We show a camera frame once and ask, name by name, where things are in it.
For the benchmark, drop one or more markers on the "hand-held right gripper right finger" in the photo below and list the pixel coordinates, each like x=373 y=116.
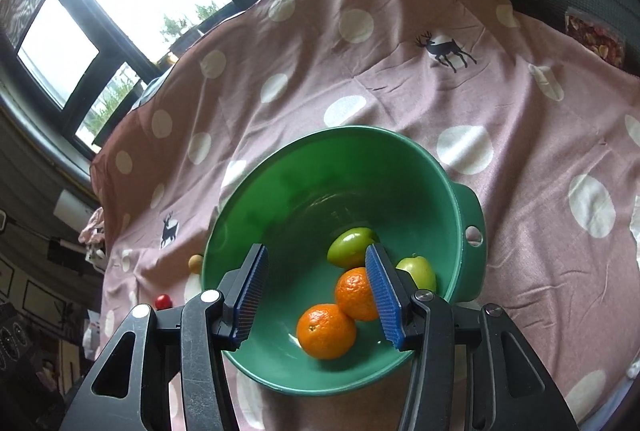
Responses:
x=384 y=303

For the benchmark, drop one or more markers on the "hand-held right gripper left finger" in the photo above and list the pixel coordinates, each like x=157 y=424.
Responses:
x=250 y=301

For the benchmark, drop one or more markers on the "orange mandarin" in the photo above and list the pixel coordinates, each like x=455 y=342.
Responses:
x=326 y=331
x=352 y=293

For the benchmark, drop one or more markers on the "green jujube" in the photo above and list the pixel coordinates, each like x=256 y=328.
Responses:
x=419 y=273
x=350 y=247

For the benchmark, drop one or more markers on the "green plastic bowl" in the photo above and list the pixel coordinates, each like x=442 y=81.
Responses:
x=310 y=191

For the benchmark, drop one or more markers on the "small brown longan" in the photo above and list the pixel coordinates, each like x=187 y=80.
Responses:
x=195 y=262

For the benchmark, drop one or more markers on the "red cherry tomato with stem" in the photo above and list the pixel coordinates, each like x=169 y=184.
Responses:
x=162 y=301

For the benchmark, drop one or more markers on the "pink clothes pile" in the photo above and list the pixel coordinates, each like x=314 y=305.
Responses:
x=92 y=226

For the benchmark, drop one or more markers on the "white paper roll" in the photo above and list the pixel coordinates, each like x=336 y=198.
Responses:
x=72 y=208

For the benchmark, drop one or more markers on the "pink polka dot cloth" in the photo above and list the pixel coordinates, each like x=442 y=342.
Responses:
x=380 y=76

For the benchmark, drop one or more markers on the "clear dried fruit packet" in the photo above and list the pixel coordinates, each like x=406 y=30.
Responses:
x=595 y=38

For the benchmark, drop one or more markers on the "grey patterned curtain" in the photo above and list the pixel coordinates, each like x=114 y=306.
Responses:
x=25 y=1

